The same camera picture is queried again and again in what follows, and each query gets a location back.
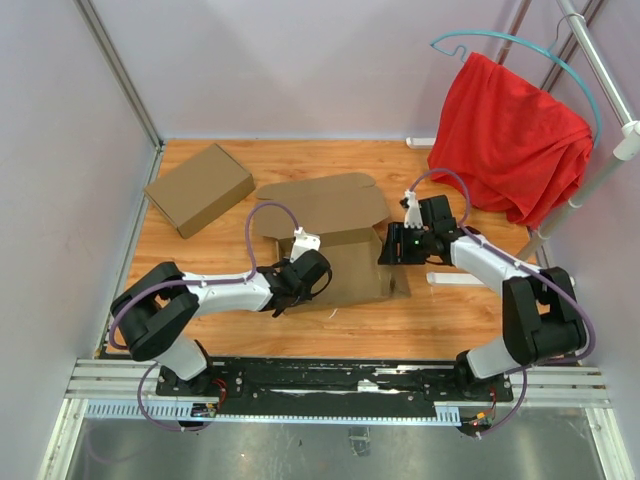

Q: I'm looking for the red cloth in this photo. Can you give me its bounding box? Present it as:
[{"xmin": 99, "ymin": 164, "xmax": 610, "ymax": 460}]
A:
[{"xmin": 428, "ymin": 53, "xmax": 594, "ymax": 229}]

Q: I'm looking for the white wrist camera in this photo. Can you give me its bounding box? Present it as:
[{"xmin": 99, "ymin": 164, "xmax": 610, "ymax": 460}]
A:
[
  {"xmin": 288, "ymin": 227, "xmax": 321, "ymax": 263},
  {"xmin": 400, "ymin": 190, "xmax": 424, "ymax": 229}
]

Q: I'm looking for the teal clothes hanger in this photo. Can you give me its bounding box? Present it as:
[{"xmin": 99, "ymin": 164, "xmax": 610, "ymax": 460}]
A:
[{"xmin": 429, "ymin": 29, "xmax": 603, "ymax": 147}]

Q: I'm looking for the folded brown cardboard box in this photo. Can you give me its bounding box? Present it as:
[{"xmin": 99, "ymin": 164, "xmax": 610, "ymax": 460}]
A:
[{"xmin": 145, "ymin": 144, "xmax": 255, "ymax": 239}]

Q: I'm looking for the grey slotted cable duct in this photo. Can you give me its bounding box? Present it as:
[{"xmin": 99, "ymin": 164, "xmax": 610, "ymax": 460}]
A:
[{"xmin": 85, "ymin": 400, "xmax": 462, "ymax": 427}]

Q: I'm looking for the brown cardboard box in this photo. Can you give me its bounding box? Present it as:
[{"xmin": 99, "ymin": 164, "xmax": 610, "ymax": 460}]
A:
[
  {"xmin": 256, "ymin": 173, "xmax": 411, "ymax": 313},
  {"xmin": 145, "ymin": 144, "xmax": 255, "ymax": 239}
]

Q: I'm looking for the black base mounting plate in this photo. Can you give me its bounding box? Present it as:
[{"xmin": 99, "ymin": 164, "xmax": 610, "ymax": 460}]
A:
[{"xmin": 155, "ymin": 357, "xmax": 513, "ymax": 418}]

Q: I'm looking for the white clothes rack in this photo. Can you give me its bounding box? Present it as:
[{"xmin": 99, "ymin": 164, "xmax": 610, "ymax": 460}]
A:
[{"xmin": 428, "ymin": 1, "xmax": 639, "ymax": 259}]

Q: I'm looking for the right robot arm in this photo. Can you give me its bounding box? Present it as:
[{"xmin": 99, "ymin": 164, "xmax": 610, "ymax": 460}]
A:
[{"xmin": 378, "ymin": 190, "xmax": 588, "ymax": 400}]

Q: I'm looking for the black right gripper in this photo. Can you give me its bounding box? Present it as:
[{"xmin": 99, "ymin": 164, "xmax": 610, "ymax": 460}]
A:
[{"xmin": 377, "ymin": 222, "xmax": 433, "ymax": 265}]

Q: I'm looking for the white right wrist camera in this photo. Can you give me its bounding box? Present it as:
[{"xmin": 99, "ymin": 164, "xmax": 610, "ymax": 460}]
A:
[{"xmin": 400, "ymin": 190, "xmax": 424, "ymax": 229}]

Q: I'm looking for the aluminium frame rail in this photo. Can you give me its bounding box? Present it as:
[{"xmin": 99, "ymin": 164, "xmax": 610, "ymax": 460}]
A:
[{"xmin": 39, "ymin": 356, "xmax": 635, "ymax": 479}]

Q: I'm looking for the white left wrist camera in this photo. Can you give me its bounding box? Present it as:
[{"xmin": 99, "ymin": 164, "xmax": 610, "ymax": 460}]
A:
[{"xmin": 288, "ymin": 227, "xmax": 321, "ymax": 263}]

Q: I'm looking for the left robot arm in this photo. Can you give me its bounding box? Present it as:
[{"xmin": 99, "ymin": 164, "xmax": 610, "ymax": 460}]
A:
[{"xmin": 109, "ymin": 250, "xmax": 333, "ymax": 397}]

